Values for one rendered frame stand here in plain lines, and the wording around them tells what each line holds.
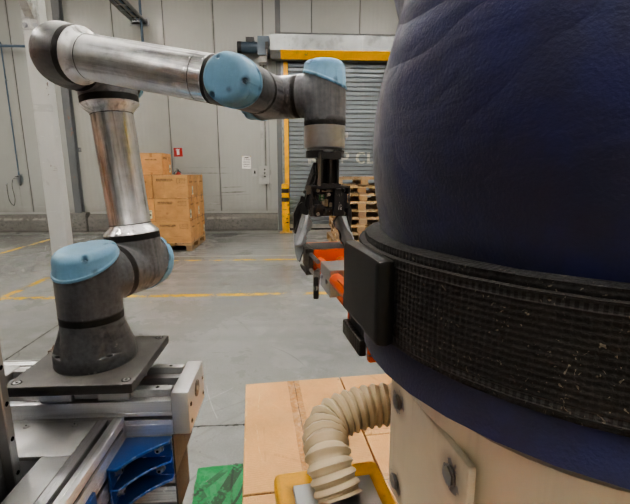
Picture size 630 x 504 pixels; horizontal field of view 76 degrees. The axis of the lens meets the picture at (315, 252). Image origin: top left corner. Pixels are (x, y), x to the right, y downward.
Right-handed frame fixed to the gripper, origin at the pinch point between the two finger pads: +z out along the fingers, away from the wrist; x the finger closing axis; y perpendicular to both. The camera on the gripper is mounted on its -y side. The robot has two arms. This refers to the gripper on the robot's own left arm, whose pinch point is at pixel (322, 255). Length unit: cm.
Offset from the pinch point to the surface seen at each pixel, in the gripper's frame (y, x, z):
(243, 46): -891, 3, -287
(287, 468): -28, -5, 70
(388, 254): 62, -10, -13
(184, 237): -670, -117, 97
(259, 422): -53, -12, 70
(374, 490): 48.1, -5.2, 10.8
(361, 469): 44.9, -5.4, 11.3
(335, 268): 16.7, -1.3, -1.3
